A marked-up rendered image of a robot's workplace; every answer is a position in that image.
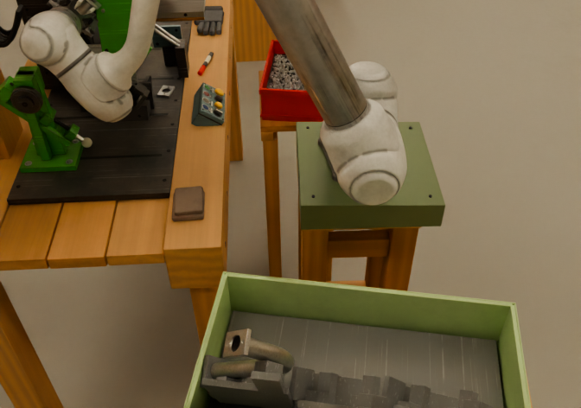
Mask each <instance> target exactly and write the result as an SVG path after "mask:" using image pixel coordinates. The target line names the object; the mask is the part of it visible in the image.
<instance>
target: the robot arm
mask: <svg viewBox="0 0 581 408"><path fill-rule="evenodd" d="M83 1H84V0H49V1H48V3H47V5H48V6H49V7H53V8H52V9H51V10H48V11H43V12H41V13H38V14H36V15H35V16H33V17H31V18H30V19H29V20H28V21H27V22H26V24H25V25H24V26H23V28H22V30H21V33H20V35H19V46H20V49H21V51H22V53H23V54H24V55H25V56H26V57H27V58H28V59H29V60H31V61H33V62H34V63H36V64H39V65H42V66H44V67H45V68H46V69H48V70H49V71H50V72H51V73H53V74H54V75H55V76H56V77H57V78H58V79H59V81H60V82H61V83H62V84H63V86H64V87H65V88H66V89H67V91H68V92H69V93H70V94H71V95H72V96H73V97H74V99H75V100H76V101H77V102H79V103H80V104H81V105H82V106H83V107H84V108H85V109H86V110H87V111H88V112H90V113H91V114H92V115H93V116H94V117H96V118H98V119H100V120H102V121H105V122H111V123H114V122H118V121H119V120H121V119H122V118H125V117H126V116H127V115H128V114H129V113H130V112H131V110H132V107H133V98H132V95H131V92H130V91H129V88H130V87H131V77H132V75H133V74H134V73H135V72H136V71H137V70H138V69H139V68H140V66H141V65H142V64H143V62H144V60H145V58H146V56H147V54H148V52H149V50H150V44H151V41H152V37H153V33H154V28H155V24H156V16H157V12H158V8H159V3H160V0H132V2H131V14H130V21H129V28H128V34H127V38H126V41H125V44H124V46H123V47H122V48H121V49H120V50H119V51H118V52H116V53H114V54H111V53H109V52H101V53H99V54H95V53H94V52H93V51H92V50H91V49H90V48H89V47H88V46H87V45H86V43H85V42H84V40H83V39H82V37H81V36H80V34H82V33H84V35H86V38H87V39H89V40H90V39H91V38H92V37H93V35H94V34H95V33H96V32H95V28H96V26H97V24H98V22H99V20H98V19H96V18H95V19H94V17H95V16H96V15H95V14H94V13H93V12H94V11H95V10H96V9H95V8H94V7H92V8H91V9H90V10H88V11H87V13H86V14H85V15H80V13H79V12H78V11H77V10H76V8H78V7H79V6H80V4H81V3H82V2H83ZM255 2H256V4H257V5H258V7H259V9H260V10H261V12H262V14H263V15H264V17H265V20H266V21H267V22H268V24H269V26H270V27H271V30H272V32H273V33H274V35H275V36H276V38H277V39H278V42H279V44H280V45H281V47H282V49H283V50H284V52H285V54H286V55H287V57H288V59H289V61H290V63H291V65H292V66H293V67H294V69H295V71H296V73H297V75H298V77H299V79H300V80H301V81H302V83H303V85H304V87H305V89H306V90H307V92H308V94H309V95H310V97H311V99H312V101H313V102H314V104H315V106H316V108H317V110H318V111H319V113H320V114H321V116H322V119H323V122H322V127H321V130H320V137H319V138H318V145H319V146H320V147H321V148H322V150H323V152H324V155H325V156H326V158H327V161H328V163H329V166H330V168H331V170H332V179H333V180H334V181H335V182H339V185H340V187H341V188H342V190H343V191H344V192H345V193H346V194H347V195H348V196H349V197H350V198H351V199H352V200H354V201H356V202H358V203H360V204H363V205H379V204H382V203H384V202H387V201H389V200H390V199H391V198H393V197H394V196H395V195H396V194H397V193H398V192H399V191H400V189H401V187H402V185H403V183H404V180H405V176H406V171H407V162H406V155H405V146H404V143H403V139H402V136H401V134H400V131H399V125H398V106H397V87H396V84H395V82H394V79H393V77H392V75H391V73H390V72H389V71H388V70H387V69H386V68H385V67H383V66H382V65H381V64H378V63H375V62H371V61H360V62H356V63H354V64H352V65H351V66H350V67H349V66H348V63H347V62H346V60H345V58H344V56H343V54H342V51H341V50H340V49H339V47H338V45H337V43H336V41H335V38H334V36H333V35H332V33H331V31H330V29H329V26H328V24H327V23H326V21H325V19H324V17H323V15H322V12H321V11H320V9H319V7H318V5H317V3H316V1H315V0H255ZM64 4H68V6H62V5H64ZM88 23H90V25H89V26H88V28H86V26H85V24H88Z"/></svg>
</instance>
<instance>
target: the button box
mask: <svg viewBox="0 0 581 408"><path fill-rule="evenodd" d="M205 85H207V86H209V87H210V89H209V90H208V89H207V88H205ZM215 89H216V88H214V87H212V86H210V85H208V84H206V83H204V82H203V83H202V84H201V86H200V88H199V89H198V91H197V92H196V94H195V96H194V105H193V113H192V122H191V124H193V125H195V126H211V125H222V124H223V123H224V120H225V97H226V94H225V93H224V95H223V96H221V97H222V98H223V100H222V102H220V103H222V108H221V109H220V110H221V111H222V115H221V116H218V115H216V114H215V113H214V109H216V108H217V107H216V106H215V105H214V104H215V103H216V102H218V101H217V100H216V99H215V96H216V95H217V94H216V93H215V91H214V90H215ZM204 92H208V93H209V96H207V95H205V94H204ZM203 98H206V99H208V100H209V103H207V102H205V101H204V100H203ZM203 105H206V106H207V107H208V110H206V109H204V108H203Z"/></svg>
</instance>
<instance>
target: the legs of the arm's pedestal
mask: <svg viewBox="0 0 581 408"><path fill-rule="evenodd" d="M417 237H418V228H388V229H370V230H360V231H329V230H321V231H301V229H300V213H299V196H298V279H299V280H308V281H316V282H324V283H332V284H348V285H356V286H365V287H373V288H381V289H389V290H405V291H407V290H408V285H409V280H410V276H411V271H412V262H413V257H414V252H415V247H416V243H417ZM359 257H367V266H366V274H365V280H359V281H327V262H328V258H359Z"/></svg>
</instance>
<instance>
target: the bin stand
mask: <svg viewBox="0 0 581 408"><path fill-rule="evenodd" d="M263 72H264V70H263V71H259V86H260V83H261V80H262V76H263ZM279 131H297V122H287V121H271V120H262V117H261V118H260V132H261V141H263V153H264V171H265V204H266V221H267V238H268V256H269V273H270V277H282V259H281V229H280V200H279V171H278V132H279ZM331 274H332V258H328V262H327V281H331Z"/></svg>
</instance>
